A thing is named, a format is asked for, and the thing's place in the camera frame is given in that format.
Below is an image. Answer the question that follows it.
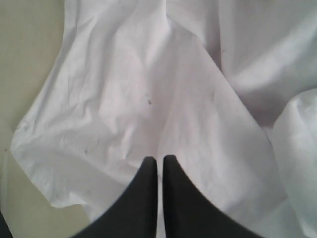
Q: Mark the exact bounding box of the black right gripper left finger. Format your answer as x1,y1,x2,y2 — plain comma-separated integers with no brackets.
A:
74,157,158,238

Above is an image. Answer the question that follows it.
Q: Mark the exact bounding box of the white t-shirt with red logo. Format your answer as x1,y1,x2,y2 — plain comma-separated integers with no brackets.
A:
11,0,317,238

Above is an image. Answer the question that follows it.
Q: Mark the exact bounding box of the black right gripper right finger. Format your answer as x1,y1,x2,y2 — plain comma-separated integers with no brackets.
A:
163,155,250,238

